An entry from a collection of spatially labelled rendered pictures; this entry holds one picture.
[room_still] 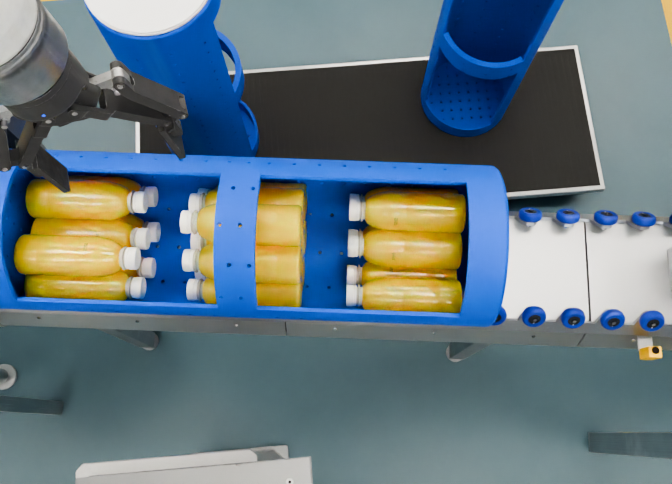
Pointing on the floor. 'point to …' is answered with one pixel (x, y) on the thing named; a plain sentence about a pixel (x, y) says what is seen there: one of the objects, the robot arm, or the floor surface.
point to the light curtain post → (632, 443)
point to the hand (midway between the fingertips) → (119, 160)
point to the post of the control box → (30, 405)
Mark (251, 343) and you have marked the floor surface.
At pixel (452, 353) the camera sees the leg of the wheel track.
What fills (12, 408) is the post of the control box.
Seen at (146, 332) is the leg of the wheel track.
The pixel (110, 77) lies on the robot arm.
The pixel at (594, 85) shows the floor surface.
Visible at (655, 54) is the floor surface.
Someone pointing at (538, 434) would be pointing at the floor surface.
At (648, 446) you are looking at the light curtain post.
